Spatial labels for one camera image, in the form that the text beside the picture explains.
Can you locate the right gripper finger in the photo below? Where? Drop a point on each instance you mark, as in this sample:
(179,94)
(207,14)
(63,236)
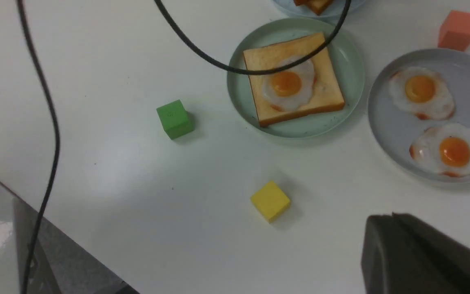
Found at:
(404,255)

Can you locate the toast slice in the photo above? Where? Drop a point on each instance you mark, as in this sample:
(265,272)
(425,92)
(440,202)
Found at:
(316,6)
(327,95)

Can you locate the fried egg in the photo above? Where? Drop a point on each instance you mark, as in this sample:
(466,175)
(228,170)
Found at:
(421,92)
(291,89)
(443,150)

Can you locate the yellow cube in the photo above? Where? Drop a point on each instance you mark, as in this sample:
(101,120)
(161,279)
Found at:
(270,201)

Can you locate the mint green centre plate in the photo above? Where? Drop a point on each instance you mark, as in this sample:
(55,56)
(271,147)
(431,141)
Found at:
(347,63)

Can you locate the grey egg plate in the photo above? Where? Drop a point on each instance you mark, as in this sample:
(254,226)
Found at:
(395,130)

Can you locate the orange cube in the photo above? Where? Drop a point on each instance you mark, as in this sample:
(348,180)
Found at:
(454,32)

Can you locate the light blue bread plate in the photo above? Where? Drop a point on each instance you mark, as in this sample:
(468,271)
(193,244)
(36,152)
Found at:
(331,12)

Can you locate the green cube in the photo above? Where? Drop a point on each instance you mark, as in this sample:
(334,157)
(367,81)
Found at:
(175,120)

